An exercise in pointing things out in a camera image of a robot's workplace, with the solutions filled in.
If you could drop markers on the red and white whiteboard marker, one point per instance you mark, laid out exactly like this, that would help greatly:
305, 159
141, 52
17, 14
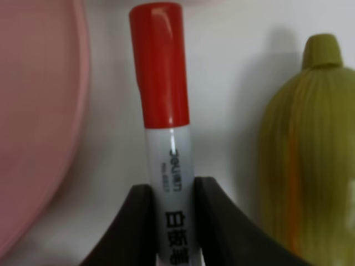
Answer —
157, 33

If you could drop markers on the toy corn cob with husk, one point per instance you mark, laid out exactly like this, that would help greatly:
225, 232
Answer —
306, 158

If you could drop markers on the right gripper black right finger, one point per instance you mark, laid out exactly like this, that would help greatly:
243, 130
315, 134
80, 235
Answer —
226, 235

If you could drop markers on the pink round plate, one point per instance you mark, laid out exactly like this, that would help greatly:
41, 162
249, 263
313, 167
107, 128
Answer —
45, 76

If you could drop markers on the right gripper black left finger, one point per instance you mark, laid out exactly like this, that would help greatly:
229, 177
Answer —
131, 237

